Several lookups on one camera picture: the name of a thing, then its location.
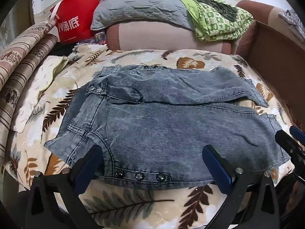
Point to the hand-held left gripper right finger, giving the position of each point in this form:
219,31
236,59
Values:
214,162

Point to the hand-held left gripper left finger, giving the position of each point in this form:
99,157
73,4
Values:
88,164

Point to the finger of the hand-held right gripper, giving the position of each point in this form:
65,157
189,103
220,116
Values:
284,140
297,133

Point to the grey-blue denim garment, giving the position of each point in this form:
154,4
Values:
166,124

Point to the cream leaf-print blanket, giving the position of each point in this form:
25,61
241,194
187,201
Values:
143,210

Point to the brown cardboard box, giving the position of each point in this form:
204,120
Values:
274,52

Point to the cream sprig-print pillow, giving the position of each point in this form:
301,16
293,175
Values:
35,88

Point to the grey crumpled cloth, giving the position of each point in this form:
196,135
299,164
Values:
293,19

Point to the striped floral rolled quilt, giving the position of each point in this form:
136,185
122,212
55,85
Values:
23,59

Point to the colourful plastic packet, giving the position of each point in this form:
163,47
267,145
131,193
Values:
100,38

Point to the pink brown bolster cushion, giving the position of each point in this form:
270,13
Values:
154,35
252,8

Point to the green patterned cloth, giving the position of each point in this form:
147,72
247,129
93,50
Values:
214,27

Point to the red paper bag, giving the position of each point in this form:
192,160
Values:
76,21

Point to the dark green garment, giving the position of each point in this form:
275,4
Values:
219,8

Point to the grey quilted pillow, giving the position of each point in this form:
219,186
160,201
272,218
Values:
138,4

